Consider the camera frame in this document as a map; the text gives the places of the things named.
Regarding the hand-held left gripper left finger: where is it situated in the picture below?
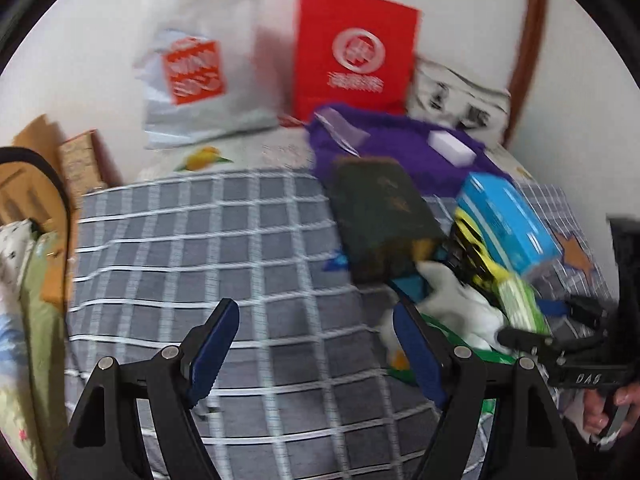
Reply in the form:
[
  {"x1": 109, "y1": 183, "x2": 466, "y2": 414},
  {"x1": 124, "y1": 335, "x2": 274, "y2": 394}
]
[{"x1": 55, "y1": 298, "x2": 241, "y2": 480}]

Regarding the green floral quilt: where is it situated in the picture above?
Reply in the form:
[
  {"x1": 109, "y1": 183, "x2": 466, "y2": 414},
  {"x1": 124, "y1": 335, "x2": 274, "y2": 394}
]
[{"x1": 0, "y1": 219, "x2": 73, "y2": 480}]

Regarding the person's right hand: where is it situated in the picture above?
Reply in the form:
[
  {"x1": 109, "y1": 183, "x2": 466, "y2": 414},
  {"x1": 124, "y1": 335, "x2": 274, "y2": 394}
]
[{"x1": 582, "y1": 381, "x2": 640, "y2": 443}]

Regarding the grey printed drawstring bag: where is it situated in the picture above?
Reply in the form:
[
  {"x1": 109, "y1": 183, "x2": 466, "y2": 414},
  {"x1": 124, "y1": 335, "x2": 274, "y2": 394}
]
[{"x1": 406, "y1": 56, "x2": 512, "y2": 147}]

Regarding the brown cardboard box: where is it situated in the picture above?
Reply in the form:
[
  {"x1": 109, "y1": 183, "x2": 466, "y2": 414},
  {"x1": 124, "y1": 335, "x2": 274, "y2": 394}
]
[
  {"x1": 11, "y1": 114, "x2": 68, "y2": 161},
  {"x1": 59, "y1": 130, "x2": 110, "y2": 203}
]

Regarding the purple towel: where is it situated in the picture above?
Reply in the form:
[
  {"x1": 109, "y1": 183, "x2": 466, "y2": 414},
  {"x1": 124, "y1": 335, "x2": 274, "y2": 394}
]
[{"x1": 304, "y1": 102, "x2": 513, "y2": 203}]

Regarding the clear zip bag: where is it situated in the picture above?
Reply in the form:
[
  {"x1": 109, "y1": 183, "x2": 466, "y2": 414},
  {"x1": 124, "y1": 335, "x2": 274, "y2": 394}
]
[{"x1": 311, "y1": 109, "x2": 372, "y2": 155}]

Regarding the dark green book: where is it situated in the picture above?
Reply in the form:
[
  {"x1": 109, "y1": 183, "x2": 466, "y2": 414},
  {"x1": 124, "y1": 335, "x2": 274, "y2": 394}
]
[{"x1": 326, "y1": 156, "x2": 447, "y2": 285}]

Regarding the bird print bedsheet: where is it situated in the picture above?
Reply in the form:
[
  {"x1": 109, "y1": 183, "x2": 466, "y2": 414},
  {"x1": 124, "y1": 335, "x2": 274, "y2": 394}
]
[{"x1": 134, "y1": 124, "x2": 536, "y2": 181}]

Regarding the brown wooden door frame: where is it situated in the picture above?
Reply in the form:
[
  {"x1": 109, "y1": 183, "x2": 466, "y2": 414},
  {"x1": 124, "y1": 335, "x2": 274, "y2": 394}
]
[{"x1": 504, "y1": 0, "x2": 549, "y2": 147}]

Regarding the red paper bag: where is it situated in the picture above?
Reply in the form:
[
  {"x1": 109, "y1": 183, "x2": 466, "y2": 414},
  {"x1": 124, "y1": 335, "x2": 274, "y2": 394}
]
[{"x1": 291, "y1": 0, "x2": 421, "y2": 122}]

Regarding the yellow black striped cloth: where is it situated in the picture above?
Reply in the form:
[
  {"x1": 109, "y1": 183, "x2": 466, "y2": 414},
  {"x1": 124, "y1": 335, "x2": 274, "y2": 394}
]
[{"x1": 446, "y1": 209, "x2": 508, "y2": 288}]

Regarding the black cable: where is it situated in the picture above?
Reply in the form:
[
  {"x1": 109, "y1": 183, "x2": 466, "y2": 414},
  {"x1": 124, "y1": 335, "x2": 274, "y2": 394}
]
[{"x1": 0, "y1": 146, "x2": 77, "y2": 271}]

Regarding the white rubber glove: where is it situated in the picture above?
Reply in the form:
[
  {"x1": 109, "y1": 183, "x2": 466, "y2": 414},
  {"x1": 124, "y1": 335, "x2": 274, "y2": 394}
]
[{"x1": 379, "y1": 259, "x2": 507, "y2": 367}]

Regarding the white sponge block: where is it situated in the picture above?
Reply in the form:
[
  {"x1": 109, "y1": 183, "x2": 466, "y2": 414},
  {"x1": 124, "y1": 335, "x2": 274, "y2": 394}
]
[{"x1": 428, "y1": 128, "x2": 479, "y2": 167}]

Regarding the clear green wipes packet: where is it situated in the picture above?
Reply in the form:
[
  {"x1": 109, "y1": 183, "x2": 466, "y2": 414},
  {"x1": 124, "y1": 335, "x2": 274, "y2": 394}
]
[{"x1": 494, "y1": 269, "x2": 552, "y2": 337}]

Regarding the white plastic bag orange print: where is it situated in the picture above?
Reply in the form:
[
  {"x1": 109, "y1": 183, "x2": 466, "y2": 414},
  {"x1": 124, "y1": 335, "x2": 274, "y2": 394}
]
[{"x1": 131, "y1": 0, "x2": 280, "y2": 150}]

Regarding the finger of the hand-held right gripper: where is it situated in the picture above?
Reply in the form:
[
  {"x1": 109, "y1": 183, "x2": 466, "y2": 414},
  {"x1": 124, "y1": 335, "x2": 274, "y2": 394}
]
[
  {"x1": 497, "y1": 326, "x2": 567, "y2": 362},
  {"x1": 537, "y1": 294, "x2": 610, "y2": 332}
]

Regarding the grey checked blanket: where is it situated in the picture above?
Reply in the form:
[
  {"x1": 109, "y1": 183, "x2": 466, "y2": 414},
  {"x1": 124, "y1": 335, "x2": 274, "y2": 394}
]
[{"x1": 64, "y1": 166, "x2": 613, "y2": 480}]

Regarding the blue cardboard box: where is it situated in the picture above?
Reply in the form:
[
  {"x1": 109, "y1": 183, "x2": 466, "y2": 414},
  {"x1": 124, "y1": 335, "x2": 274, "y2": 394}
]
[{"x1": 456, "y1": 171, "x2": 564, "y2": 277}]

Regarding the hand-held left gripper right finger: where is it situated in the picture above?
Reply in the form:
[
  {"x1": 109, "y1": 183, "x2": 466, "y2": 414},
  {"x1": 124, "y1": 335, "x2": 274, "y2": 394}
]
[{"x1": 392, "y1": 301, "x2": 576, "y2": 480}]

